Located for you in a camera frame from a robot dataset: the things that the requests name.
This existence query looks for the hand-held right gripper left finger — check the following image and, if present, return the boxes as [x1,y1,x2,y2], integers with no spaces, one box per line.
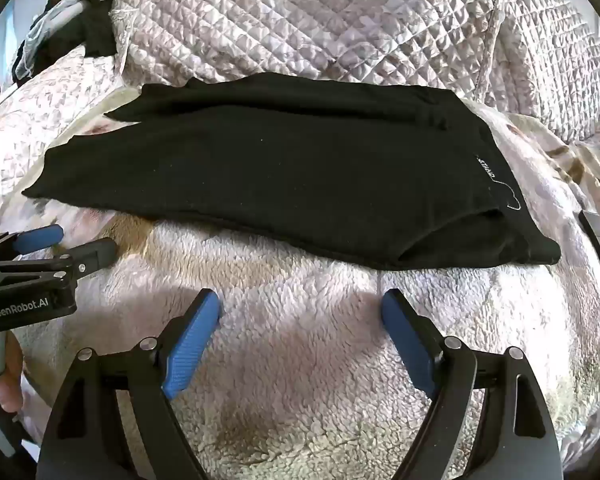
[36,288,222,480]

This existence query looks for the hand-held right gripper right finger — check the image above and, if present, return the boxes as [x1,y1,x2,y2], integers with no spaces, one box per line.
[380,287,565,480]

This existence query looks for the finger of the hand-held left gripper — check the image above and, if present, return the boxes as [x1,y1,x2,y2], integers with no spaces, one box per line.
[0,224,65,262]
[0,238,118,281]

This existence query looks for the black pants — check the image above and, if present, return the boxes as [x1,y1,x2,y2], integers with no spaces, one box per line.
[21,72,562,271]

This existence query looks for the person's left hand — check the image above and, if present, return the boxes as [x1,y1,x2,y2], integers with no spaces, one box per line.
[0,332,27,417]

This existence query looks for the floral fleece blanket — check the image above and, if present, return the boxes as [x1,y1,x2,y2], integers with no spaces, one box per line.
[0,85,600,480]

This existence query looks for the grey white cloth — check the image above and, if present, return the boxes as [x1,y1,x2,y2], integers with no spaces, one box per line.
[15,0,88,79]

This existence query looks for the dark curved strip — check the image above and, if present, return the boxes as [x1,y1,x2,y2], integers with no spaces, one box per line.
[578,210,600,311]

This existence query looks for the black garment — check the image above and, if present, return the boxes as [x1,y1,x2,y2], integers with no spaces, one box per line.
[11,0,119,84]

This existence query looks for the pale quilted comforter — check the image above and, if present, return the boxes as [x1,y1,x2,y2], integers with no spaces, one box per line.
[111,0,600,142]

